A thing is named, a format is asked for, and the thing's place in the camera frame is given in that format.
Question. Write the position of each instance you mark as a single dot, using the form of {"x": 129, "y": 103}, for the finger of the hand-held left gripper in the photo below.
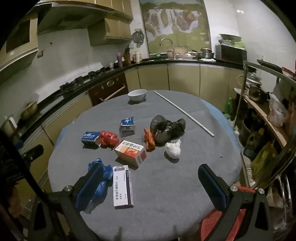
{"x": 32, "y": 153}

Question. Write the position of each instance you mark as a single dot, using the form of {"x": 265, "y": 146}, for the white plastic bag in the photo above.
{"x": 277, "y": 111}

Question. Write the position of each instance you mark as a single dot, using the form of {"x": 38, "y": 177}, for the beige electric kettle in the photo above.
{"x": 10, "y": 125}

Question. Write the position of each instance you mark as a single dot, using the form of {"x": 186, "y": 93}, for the red plastic bag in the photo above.
{"x": 108, "y": 139}

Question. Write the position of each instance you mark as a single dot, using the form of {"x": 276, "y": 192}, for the dark knife block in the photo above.
{"x": 127, "y": 56}

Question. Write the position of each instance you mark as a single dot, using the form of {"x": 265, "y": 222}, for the metal storage rack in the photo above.
{"x": 261, "y": 111}

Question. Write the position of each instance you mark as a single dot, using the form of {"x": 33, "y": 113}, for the clear bag with bread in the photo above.
{"x": 29, "y": 109}

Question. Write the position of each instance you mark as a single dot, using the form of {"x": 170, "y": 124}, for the metal kitchen faucet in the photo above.
{"x": 170, "y": 44}

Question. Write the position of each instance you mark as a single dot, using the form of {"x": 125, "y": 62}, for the black kitchen countertop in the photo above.
{"x": 53, "y": 102}

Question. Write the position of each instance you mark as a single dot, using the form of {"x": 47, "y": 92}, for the white paper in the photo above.
{"x": 173, "y": 149}

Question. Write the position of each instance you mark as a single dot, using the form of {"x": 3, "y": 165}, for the red plastic basket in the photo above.
{"x": 215, "y": 222}

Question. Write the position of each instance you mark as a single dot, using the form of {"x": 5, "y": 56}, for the blue plastic bag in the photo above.
{"x": 106, "y": 172}

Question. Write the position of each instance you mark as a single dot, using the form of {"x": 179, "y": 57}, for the green bottle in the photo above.
{"x": 229, "y": 106}

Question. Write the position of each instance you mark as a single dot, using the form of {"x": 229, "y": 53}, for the hanging metal strainer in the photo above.
{"x": 138, "y": 36}

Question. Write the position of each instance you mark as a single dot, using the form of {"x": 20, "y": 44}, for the glass-door upper cabinet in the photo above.
{"x": 18, "y": 41}

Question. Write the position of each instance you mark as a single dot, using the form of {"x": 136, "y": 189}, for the small beige wall cabinet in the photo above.
{"x": 108, "y": 32}

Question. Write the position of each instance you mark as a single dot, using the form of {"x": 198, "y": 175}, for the metal cooking pot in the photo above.
{"x": 205, "y": 54}

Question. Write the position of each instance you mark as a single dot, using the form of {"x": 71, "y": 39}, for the small white teapot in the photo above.
{"x": 111, "y": 66}

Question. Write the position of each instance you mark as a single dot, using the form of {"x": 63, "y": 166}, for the orange wrapper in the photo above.
{"x": 149, "y": 140}

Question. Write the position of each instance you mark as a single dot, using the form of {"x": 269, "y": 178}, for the dark cooking pot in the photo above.
{"x": 254, "y": 89}

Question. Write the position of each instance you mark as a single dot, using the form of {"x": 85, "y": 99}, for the small blue box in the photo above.
{"x": 89, "y": 136}

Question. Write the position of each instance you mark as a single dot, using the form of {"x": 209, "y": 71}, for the built-in dark oven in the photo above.
{"x": 108, "y": 88}

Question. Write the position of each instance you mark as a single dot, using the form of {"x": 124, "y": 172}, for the waterfall wall poster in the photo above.
{"x": 175, "y": 23}

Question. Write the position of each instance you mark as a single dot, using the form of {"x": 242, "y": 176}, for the black plastic bag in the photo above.
{"x": 164, "y": 129}

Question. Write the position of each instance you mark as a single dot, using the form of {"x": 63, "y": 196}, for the white ceramic bowl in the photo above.
{"x": 137, "y": 96}

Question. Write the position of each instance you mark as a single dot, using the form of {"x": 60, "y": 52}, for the metal basin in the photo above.
{"x": 229, "y": 37}

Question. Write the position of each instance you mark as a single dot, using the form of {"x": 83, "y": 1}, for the microwave oven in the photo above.
{"x": 231, "y": 54}

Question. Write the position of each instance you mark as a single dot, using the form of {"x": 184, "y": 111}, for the yellow plastic bag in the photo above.
{"x": 263, "y": 162}

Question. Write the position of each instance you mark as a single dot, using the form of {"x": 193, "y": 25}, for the black gas stove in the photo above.
{"x": 78, "y": 81}

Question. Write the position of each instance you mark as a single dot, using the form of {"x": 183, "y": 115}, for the row of sauce bottles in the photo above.
{"x": 137, "y": 57}

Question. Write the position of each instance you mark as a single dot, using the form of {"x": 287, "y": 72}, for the white and purple box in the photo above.
{"x": 122, "y": 187}

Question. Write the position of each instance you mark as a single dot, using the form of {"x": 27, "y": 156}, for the range hood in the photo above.
{"x": 81, "y": 18}

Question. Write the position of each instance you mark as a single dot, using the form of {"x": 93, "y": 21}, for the blue under cloth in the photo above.
{"x": 219, "y": 115}

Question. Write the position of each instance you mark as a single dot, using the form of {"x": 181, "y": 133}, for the long white rod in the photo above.
{"x": 182, "y": 111}

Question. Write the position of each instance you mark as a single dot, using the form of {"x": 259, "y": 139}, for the blue and silver carton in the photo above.
{"x": 126, "y": 126}

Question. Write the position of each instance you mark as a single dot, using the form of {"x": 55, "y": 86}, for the orange and white box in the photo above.
{"x": 129, "y": 150}

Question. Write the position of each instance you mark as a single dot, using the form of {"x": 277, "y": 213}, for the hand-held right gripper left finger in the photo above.
{"x": 90, "y": 185}

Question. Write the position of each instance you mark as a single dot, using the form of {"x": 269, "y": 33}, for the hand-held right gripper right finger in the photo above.
{"x": 212, "y": 185}

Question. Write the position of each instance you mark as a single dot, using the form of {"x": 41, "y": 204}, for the pink bottle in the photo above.
{"x": 119, "y": 60}

